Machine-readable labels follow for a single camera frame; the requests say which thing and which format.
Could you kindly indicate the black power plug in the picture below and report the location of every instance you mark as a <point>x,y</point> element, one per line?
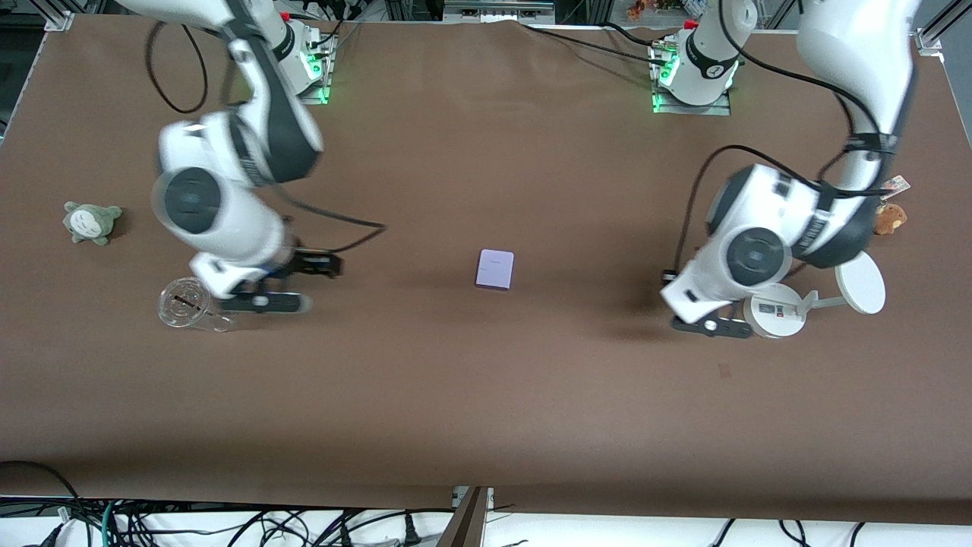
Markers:
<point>412,532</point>

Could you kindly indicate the small orange figurine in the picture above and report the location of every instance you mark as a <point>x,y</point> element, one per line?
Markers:
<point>636,9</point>

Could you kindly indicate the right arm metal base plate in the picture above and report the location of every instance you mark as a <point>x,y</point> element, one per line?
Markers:
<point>323,93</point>

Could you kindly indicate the small brown plush toy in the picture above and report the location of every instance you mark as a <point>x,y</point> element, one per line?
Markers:
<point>890,218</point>

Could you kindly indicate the white round phone stand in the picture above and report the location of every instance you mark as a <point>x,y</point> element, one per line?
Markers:
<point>862,281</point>

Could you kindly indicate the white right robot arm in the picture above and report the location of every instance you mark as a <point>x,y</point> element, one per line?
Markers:
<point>228,213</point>

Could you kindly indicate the clear glass cup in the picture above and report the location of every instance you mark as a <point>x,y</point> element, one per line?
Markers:
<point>182,304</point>

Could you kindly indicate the aluminium frame profile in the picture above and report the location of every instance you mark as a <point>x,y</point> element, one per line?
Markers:
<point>497,9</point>

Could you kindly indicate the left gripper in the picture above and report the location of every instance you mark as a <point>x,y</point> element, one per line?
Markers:
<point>668,273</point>

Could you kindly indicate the brown table cover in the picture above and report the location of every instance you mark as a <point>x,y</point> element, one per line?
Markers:
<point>486,395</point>

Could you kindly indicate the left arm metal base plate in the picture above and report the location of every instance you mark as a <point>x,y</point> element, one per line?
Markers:
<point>721,108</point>

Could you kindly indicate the dark table support beam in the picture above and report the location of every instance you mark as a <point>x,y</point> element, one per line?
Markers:
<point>463,524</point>

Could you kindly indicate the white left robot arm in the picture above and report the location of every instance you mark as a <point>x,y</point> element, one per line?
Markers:
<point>759,254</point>

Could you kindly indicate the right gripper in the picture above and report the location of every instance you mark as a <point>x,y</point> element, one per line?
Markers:
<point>307,262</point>

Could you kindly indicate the grey totoro plush toy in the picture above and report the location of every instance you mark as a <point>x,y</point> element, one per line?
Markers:
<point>93,222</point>

